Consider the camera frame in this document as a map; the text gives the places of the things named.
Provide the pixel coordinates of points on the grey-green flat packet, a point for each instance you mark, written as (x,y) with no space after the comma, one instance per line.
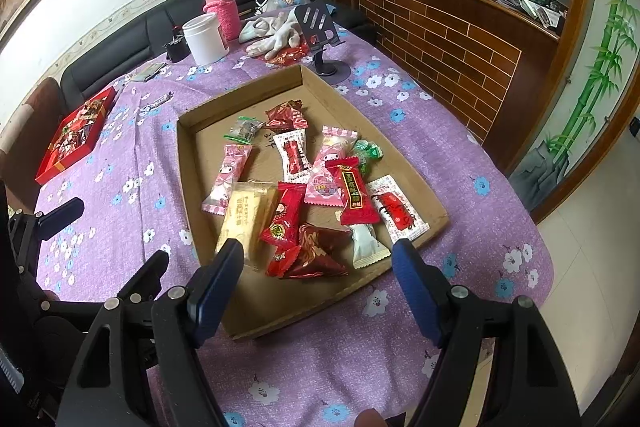
(146,72)

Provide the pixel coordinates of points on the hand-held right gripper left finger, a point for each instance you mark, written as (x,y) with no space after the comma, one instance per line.
(220,287)

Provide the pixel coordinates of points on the black leather sofa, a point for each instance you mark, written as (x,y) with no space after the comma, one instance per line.
(125,42)

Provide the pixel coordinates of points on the white wrapped candy stick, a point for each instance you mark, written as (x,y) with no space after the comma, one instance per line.
(157,103)

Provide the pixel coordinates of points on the shallow cardboard box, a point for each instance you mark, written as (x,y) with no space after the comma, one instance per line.
(210,127)

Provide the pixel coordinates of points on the small plain red packet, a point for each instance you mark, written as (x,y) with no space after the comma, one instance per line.
(281,261)

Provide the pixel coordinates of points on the white red-print sachet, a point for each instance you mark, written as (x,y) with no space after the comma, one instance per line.
(294,154)
(400,209)

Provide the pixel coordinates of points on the small black box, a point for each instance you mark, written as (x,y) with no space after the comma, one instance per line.
(177,47)

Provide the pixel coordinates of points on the pink knitted thermos bottle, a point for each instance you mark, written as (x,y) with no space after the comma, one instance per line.
(222,7)

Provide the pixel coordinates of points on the plain white snack packet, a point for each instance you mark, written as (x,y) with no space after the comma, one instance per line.
(369,247)

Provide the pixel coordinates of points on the white plastic jar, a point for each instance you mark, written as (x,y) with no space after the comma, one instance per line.
(205,42)

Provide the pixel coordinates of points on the bamboo wall sticker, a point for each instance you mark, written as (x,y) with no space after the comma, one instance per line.
(590,82)

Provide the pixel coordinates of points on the printed clear plastic bag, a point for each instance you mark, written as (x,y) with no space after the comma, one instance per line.
(282,2)

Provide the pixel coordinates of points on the clear green-edged candy packet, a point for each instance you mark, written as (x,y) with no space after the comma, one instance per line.
(243,129)

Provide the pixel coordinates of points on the red cartoon snack packet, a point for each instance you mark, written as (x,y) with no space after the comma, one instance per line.
(282,217)

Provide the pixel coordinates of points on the brown padded chair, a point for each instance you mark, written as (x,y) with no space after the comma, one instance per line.
(25,132)

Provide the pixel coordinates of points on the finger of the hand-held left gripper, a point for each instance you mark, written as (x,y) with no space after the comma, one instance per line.
(62,217)
(147,274)

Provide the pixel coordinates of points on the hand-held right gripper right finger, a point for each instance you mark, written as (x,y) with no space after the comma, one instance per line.
(415,292)

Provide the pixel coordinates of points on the long red dark-label packet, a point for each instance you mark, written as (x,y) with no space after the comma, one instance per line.
(355,197)

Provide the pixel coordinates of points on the person's right hand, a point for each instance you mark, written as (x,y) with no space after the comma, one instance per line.
(370,419)

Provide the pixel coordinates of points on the red candy box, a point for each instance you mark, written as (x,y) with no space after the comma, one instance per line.
(55,169)

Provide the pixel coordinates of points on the small green candy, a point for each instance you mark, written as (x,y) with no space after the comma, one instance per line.
(361,164)

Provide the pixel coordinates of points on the pile of assorted candies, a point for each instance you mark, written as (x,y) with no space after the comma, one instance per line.
(77,129)

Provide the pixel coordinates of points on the large green candy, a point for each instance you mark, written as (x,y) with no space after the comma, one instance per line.
(372,151)

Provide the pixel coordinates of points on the pink cartoon snack packet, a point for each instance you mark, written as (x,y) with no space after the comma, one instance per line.
(227,179)
(327,162)

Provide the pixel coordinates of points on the black metal phone stand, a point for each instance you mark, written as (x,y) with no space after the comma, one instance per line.
(317,24)

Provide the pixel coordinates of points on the dark red gold snack packet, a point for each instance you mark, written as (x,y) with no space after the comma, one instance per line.
(285,116)
(320,252)

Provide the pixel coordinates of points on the red gold foil paper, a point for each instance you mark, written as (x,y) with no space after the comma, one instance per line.
(290,54)

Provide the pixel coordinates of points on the purple floral tablecloth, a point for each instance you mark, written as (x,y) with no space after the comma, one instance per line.
(450,157)

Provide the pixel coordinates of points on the wooden brick-pattern counter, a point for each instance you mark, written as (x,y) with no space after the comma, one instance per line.
(450,47)

